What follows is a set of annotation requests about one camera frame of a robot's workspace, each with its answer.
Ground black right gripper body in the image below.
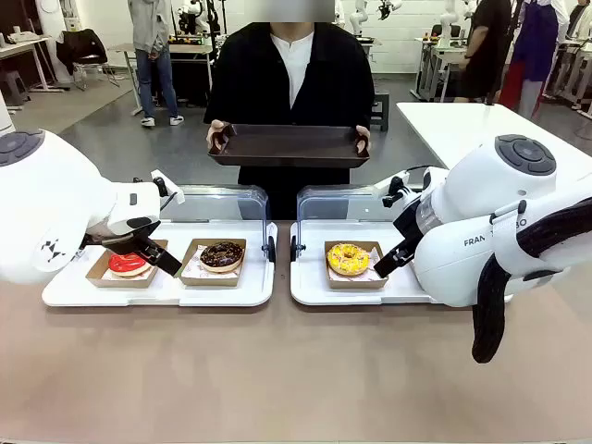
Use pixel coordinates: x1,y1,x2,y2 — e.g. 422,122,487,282
391,195,434,252

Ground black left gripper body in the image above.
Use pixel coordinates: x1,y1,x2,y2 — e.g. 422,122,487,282
80,222,161,258

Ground white printed paper liner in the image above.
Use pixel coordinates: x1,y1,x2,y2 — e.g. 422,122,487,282
101,258,167,283
327,246,388,283
181,244,247,281

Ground brown cardboard donut box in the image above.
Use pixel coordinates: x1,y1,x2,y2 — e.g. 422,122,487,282
85,239,169,290
179,238,248,289
323,240,390,290

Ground chocolate glazed donut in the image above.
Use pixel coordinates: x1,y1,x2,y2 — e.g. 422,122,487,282
199,240,245,274

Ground dark brown serving tray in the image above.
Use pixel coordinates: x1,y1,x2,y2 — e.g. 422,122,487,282
206,123,372,169

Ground person's left forearm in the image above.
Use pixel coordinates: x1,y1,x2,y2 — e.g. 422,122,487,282
353,78,376,131

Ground person's right forearm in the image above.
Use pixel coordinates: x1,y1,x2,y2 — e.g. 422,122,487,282
203,78,235,126

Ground red glazed donut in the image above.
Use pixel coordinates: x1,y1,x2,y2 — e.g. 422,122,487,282
107,252,154,279

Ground yellow sprinkled donut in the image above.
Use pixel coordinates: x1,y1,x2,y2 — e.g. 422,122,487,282
326,241,372,278

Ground person in black dress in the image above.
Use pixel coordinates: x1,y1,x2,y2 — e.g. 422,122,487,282
454,0,515,104

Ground person in grey hoodie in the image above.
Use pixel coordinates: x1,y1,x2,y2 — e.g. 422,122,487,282
126,0,187,128

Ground person's torso black jacket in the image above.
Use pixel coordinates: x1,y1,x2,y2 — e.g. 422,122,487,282
203,0,376,221

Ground person in purple apron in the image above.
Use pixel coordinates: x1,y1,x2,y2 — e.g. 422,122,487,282
498,0,573,119

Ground person's left hand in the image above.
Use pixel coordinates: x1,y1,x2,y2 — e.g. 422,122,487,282
354,124,373,159

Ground person's right hand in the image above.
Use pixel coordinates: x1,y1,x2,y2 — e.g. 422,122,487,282
205,118,230,152

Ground clear plastic display lid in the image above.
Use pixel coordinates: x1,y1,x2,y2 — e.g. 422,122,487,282
295,184,420,258
159,183,270,260

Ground white display tray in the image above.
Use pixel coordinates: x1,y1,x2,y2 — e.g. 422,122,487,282
290,219,445,307
41,219,278,309

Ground large white table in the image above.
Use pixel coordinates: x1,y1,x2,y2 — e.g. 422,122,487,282
396,101,592,173

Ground black stool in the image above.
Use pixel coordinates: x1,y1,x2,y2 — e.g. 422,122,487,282
369,91,390,133

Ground background white workbench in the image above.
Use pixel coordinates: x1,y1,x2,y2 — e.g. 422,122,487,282
414,35,469,102

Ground white cylindrical air purifier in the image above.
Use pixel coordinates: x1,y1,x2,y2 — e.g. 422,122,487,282
0,90,13,136

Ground grey stool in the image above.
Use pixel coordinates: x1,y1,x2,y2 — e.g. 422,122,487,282
0,70,31,110

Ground black chair with jacket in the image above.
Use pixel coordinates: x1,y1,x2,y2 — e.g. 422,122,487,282
55,28,121,92

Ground white desk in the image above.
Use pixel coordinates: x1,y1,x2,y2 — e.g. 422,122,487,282
0,33,65,94

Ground background black robot station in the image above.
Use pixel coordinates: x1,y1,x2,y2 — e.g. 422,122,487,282
167,0,224,48

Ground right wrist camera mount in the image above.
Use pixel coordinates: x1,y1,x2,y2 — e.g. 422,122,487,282
373,169,425,209

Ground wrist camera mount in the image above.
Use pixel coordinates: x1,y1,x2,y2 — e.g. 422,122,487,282
373,169,425,209
150,169,187,207

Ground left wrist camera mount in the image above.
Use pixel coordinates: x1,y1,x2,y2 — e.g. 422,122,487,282
150,169,187,207

